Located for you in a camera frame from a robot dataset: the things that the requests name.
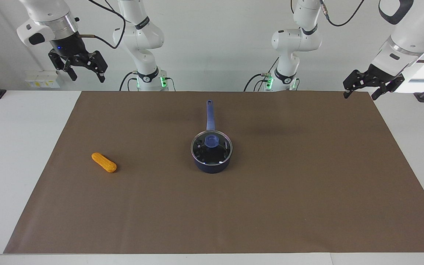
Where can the brown table mat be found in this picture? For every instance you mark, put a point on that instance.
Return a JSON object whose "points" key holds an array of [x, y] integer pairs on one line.
{"points": [[271, 202]]}

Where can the glass lid with blue knob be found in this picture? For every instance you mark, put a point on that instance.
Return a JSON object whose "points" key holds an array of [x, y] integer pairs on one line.
{"points": [[212, 141]]}

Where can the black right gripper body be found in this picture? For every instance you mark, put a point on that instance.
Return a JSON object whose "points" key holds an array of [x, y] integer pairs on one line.
{"points": [[70, 46]]}

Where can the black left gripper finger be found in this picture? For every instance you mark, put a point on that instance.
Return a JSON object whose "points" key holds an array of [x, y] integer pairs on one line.
{"points": [[385, 90], [353, 82]]}

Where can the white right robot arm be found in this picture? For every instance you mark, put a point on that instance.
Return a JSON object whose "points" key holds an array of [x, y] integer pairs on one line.
{"points": [[142, 36]]}

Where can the white socket box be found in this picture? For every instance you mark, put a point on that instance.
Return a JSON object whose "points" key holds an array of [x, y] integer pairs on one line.
{"points": [[44, 79]]}

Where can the yellow toy corn cob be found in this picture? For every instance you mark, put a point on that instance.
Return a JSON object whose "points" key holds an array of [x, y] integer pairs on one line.
{"points": [[104, 162]]}

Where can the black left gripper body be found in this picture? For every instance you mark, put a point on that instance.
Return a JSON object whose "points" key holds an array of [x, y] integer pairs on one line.
{"points": [[383, 77]]}

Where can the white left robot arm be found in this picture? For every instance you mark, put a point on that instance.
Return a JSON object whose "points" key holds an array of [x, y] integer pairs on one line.
{"points": [[294, 40]]}

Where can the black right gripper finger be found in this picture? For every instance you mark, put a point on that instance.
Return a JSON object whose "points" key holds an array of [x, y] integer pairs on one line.
{"points": [[59, 62], [99, 64]]}

